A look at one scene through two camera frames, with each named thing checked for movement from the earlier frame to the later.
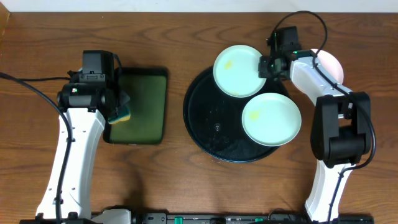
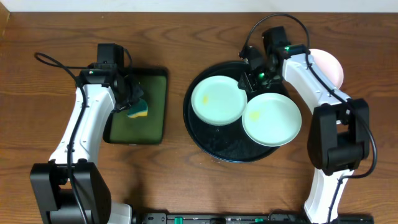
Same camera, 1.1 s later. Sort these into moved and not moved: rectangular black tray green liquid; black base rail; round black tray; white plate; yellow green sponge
Moved: yellow green sponge
Not moved: round black tray; white plate; black base rail; rectangular black tray green liquid
